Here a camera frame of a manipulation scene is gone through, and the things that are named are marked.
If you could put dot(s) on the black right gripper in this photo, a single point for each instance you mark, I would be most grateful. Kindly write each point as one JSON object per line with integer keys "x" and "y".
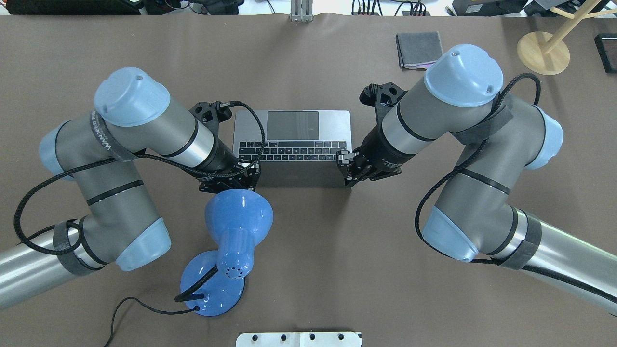
{"x": 381, "y": 153}

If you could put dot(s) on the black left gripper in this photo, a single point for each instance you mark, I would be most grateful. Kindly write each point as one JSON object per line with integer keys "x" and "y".
{"x": 222, "y": 161}

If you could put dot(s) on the grey laptop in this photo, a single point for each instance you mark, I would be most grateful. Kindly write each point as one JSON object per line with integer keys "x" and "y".
{"x": 300, "y": 146}

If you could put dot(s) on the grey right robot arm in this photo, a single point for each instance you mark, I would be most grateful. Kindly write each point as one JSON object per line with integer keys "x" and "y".
{"x": 504, "y": 132}

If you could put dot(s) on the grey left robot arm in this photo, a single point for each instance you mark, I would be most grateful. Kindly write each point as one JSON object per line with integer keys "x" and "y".
{"x": 134, "y": 117}

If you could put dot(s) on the blue desk lamp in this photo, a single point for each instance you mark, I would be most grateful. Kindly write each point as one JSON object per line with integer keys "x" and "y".
{"x": 213, "y": 282}

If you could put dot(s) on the grey folded cloth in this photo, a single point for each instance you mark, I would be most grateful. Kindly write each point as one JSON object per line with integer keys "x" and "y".
{"x": 419, "y": 49}

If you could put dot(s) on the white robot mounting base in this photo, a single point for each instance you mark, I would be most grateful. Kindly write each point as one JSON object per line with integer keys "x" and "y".
{"x": 300, "y": 339}

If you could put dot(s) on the wooden cup stand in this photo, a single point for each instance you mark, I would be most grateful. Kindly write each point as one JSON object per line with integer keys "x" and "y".
{"x": 546, "y": 53}

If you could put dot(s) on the black small device on table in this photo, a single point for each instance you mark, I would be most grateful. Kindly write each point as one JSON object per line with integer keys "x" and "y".
{"x": 606, "y": 45}

